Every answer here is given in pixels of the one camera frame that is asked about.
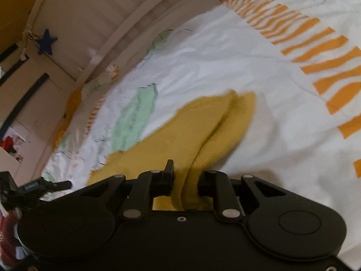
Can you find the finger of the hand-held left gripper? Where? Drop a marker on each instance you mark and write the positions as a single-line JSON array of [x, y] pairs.
[[33, 189]]

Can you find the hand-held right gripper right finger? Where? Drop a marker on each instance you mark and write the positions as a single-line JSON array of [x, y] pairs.
[[204, 186]]

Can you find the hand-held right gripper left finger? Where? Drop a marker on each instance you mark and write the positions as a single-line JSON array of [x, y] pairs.
[[168, 175]]

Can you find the mustard yellow small garment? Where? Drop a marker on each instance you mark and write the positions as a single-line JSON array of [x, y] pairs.
[[183, 129]]

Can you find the red toy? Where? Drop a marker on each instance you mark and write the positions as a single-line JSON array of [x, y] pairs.
[[6, 144]]

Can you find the white printed bed sheet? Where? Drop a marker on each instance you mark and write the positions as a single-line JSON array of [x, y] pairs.
[[253, 76]]

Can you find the blue star decoration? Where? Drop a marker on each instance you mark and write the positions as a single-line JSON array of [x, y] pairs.
[[46, 43]]

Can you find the white wooden bed frame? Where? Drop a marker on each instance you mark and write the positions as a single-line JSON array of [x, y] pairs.
[[93, 17]]

